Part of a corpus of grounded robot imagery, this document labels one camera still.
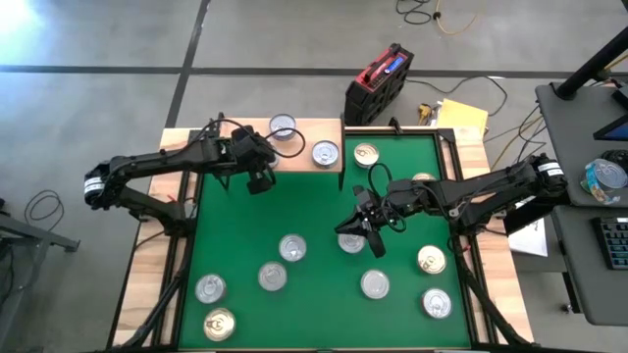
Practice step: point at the yellow paper envelope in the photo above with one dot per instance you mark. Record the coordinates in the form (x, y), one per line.
(463, 116)

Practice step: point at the yellow black power plug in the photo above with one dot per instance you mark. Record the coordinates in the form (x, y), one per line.
(425, 113)

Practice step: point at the silver can teal yellow label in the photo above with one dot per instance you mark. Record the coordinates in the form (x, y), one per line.
(326, 153)

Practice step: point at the white paper sheet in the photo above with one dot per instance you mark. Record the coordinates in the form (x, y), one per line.
(532, 242)

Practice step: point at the blue albacore tuna can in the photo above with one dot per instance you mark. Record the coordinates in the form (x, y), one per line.
(283, 126)

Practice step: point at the black tablet screen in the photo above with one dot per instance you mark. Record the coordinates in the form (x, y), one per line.
(617, 132)

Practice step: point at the black keyboard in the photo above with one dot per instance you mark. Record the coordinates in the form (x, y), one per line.
(613, 242)

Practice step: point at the black slanted pole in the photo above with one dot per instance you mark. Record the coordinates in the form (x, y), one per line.
(591, 66)

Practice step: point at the red black power station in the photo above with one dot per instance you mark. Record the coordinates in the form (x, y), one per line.
(375, 95)

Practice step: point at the wooden shelf black legs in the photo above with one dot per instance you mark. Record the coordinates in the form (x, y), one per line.
(324, 128)

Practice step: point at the grey metal stand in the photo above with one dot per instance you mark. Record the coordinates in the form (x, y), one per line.
(44, 235)

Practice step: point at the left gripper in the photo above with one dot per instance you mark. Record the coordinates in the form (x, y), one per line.
(240, 152)

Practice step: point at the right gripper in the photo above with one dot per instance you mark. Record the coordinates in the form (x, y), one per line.
(397, 198)

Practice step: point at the black round device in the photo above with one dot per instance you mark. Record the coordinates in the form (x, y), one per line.
(619, 156)

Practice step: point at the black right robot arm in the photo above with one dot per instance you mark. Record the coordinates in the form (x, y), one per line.
(481, 188)

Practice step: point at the black aluminium table frame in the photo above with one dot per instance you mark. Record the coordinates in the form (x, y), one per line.
(467, 294)

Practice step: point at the silver can green label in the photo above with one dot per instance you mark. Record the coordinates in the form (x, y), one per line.
(293, 247)

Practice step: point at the grey desk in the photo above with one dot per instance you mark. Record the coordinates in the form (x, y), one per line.
(581, 284)
(564, 127)

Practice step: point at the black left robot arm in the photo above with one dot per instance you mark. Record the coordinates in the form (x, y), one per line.
(157, 158)

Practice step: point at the green table mat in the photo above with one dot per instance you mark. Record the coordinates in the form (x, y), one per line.
(275, 326)

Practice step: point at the gold-lid seafood can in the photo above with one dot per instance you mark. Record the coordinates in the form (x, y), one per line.
(425, 176)
(432, 259)
(366, 155)
(219, 324)

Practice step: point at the large green can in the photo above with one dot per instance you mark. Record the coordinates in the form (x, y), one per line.
(375, 284)

